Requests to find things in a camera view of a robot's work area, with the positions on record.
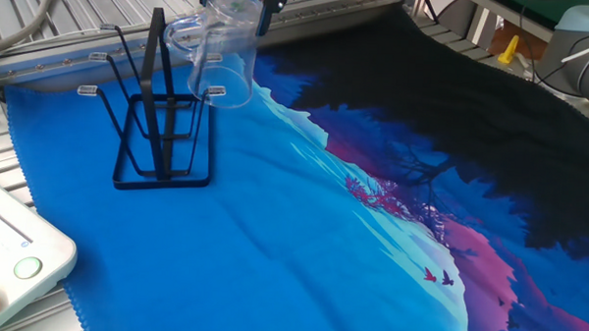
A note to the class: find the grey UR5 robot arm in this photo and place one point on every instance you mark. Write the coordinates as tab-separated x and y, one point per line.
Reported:
581	52

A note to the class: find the white teach pendant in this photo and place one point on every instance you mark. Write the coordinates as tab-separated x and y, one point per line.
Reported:
7	234

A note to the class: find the aluminium table edge rail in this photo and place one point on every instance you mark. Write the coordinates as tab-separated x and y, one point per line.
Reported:
57	61

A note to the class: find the blue landscape print cloth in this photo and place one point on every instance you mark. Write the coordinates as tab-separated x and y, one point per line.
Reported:
271	282

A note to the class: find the grey aluminium post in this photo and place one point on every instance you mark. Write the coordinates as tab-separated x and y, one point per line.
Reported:
480	29

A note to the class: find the yellow plastic object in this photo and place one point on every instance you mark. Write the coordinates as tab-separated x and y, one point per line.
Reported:
509	50

